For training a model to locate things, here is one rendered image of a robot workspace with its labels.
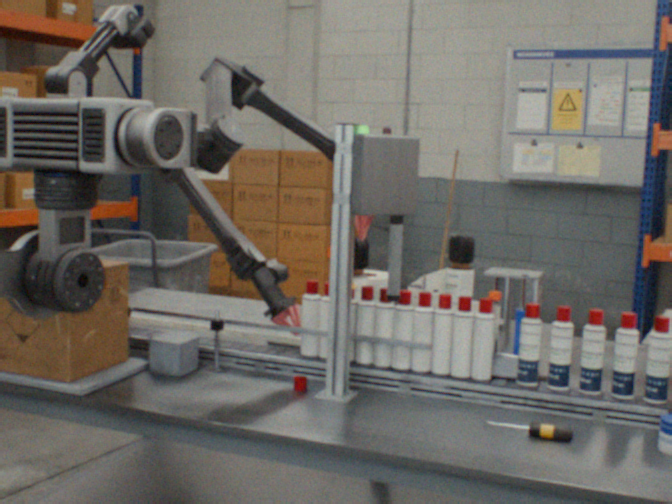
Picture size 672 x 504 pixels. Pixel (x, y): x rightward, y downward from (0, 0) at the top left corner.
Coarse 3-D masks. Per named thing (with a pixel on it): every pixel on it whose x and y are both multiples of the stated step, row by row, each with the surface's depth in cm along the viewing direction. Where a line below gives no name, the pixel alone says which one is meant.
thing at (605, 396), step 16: (144, 336) 237; (256, 352) 224; (272, 352) 225; (288, 352) 226; (368, 368) 213; (384, 368) 213; (496, 384) 202; (512, 384) 203; (544, 384) 204; (608, 400) 192; (624, 400) 192; (640, 400) 193
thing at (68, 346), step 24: (120, 264) 214; (120, 288) 215; (0, 312) 205; (96, 312) 207; (120, 312) 216; (0, 336) 206; (24, 336) 203; (48, 336) 200; (72, 336) 199; (96, 336) 207; (120, 336) 217; (0, 360) 207; (24, 360) 204; (48, 360) 201; (72, 360) 199; (96, 360) 208; (120, 360) 217
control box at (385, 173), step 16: (368, 144) 193; (384, 144) 196; (400, 144) 198; (416, 144) 201; (368, 160) 194; (384, 160) 196; (400, 160) 199; (416, 160) 202; (352, 176) 197; (368, 176) 194; (384, 176) 197; (400, 176) 200; (416, 176) 202; (352, 192) 197; (368, 192) 195; (384, 192) 197; (400, 192) 200; (416, 192) 203; (352, 208) 197; (368, 208) 195; (384, 208) 198; (400, 208) 201; (416, 208) 204
